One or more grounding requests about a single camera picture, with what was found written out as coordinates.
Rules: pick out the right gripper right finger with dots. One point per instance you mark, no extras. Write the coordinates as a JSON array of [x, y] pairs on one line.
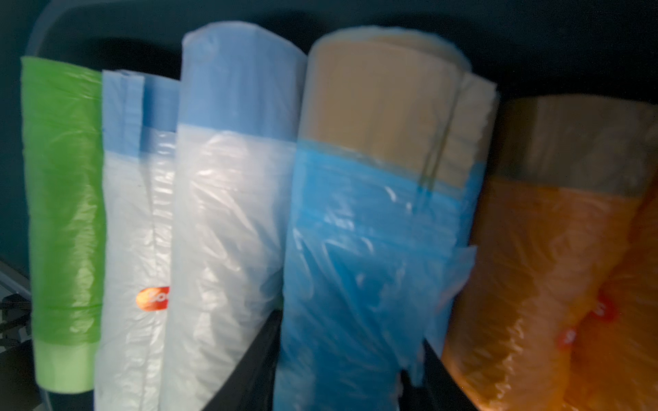
[[429, 386]]

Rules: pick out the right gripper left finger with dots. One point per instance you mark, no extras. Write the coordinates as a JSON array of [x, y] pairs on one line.
[[250, 386]]

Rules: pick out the blue trash bag roll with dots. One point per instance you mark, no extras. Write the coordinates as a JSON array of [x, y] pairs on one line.
[[390, 161]]

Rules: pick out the orange trash bag roll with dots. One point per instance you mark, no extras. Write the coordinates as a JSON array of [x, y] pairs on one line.
[[566, 176], [614, 359]]

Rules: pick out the white trash bag roll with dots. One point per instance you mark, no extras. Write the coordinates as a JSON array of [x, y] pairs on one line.
[[240, 103], [139, 113]]

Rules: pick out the green trash bag roll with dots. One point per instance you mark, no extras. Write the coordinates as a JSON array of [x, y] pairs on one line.
[[63, 158]]

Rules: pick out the dark teal storage box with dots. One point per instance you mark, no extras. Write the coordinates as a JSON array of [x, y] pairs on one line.
[[528, 48]]

